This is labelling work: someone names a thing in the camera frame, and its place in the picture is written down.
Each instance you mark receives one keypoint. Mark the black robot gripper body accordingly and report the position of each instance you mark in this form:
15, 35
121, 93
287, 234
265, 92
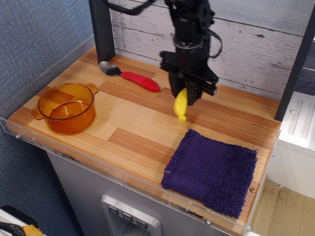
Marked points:
193, 63

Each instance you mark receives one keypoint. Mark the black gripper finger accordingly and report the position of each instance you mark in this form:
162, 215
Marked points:
177, 83
194, 92

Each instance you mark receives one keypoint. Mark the yellow toy banana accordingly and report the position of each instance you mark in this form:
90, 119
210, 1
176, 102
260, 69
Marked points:
181, 104

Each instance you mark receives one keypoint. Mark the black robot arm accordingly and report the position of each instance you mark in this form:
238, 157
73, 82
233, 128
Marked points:
192, 20

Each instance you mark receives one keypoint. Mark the purple folded towel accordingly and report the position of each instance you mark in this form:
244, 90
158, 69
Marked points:
214, 173

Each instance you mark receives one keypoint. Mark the amber transparent plastic pot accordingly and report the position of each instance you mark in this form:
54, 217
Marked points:
67, 108

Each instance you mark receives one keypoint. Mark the white ribbed metal box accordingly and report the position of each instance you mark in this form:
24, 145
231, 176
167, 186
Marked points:
298, 125

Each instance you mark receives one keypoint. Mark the clear acrylic table guard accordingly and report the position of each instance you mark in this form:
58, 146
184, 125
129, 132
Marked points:
135, 133

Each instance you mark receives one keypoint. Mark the silver cabinet with button panel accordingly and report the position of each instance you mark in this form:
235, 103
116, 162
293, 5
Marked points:
106, 208

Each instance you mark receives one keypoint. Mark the red handled metal spoon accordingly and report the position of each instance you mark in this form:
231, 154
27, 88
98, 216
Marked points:
111, 70

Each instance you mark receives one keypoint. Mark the black right frame post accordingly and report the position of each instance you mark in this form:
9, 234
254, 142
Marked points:
297, 67

